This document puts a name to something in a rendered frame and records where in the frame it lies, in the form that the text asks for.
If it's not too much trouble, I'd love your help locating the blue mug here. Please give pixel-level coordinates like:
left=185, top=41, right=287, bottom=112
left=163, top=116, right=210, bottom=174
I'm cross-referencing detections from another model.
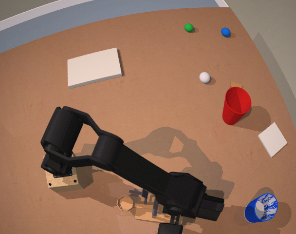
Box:
left=244, top=193, right=278, bottom=223

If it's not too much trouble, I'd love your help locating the white flat rectangular block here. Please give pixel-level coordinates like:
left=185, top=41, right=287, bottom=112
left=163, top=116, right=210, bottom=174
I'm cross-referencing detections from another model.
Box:
left=67, top=48, right=122, bottom=89

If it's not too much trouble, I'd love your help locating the white ball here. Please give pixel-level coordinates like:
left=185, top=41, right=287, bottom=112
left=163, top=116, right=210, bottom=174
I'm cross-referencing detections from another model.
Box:
left=199, top=72, right=210, bottom=83

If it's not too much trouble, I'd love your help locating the green ball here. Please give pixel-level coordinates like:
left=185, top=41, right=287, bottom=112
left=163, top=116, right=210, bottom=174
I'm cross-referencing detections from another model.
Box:
left=185, top=23, right=194, bottom=32

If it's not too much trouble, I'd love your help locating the red plastic cup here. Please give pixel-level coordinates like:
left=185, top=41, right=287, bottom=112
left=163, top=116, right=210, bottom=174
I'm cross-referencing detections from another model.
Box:
left=222, top=87, right=251, bottom=125

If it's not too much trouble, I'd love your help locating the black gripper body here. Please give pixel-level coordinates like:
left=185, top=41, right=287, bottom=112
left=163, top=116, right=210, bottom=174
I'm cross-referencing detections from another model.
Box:
left=157, top=172, right=191, bottom=234

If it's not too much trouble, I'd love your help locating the blue ball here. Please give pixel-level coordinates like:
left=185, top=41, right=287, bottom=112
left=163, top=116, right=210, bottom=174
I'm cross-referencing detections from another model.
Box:
left=221, top=27, right=231, bottom=37

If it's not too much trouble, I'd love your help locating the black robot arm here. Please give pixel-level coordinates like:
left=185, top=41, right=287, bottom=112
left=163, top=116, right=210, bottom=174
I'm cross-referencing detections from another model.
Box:
left=40, top=106, right=224, bottom=221

